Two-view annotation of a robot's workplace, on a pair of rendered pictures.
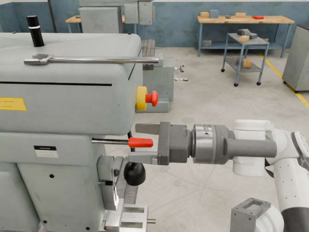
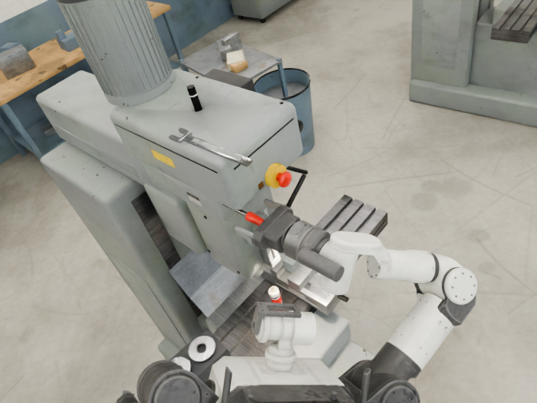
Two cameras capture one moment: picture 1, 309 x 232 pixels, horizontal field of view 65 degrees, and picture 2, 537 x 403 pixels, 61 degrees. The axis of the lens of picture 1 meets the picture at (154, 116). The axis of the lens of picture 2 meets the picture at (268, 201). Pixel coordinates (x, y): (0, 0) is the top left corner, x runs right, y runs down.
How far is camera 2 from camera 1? 0.71 m
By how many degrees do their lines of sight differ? 39
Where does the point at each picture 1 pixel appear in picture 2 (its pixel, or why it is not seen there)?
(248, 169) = (324, 282)
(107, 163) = not seen: hidden behind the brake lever
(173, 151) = (267, 239)
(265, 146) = (327, 268)
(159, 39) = not seen: outside the picture
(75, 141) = (208, 200)
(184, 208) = (475, 310)
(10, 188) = (180, 214)
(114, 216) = (301, 273)
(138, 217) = not seen: hidden behind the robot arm
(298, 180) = (418, 321)
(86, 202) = (232, 249)
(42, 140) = (190, 190)
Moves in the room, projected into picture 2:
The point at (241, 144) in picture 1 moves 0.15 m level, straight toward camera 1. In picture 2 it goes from (308, 258) to (244, 295)
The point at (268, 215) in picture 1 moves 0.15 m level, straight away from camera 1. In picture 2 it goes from (294, 322) to (364, 296)
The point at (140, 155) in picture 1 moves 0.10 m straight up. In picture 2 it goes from (242, 233) to (231, 202)
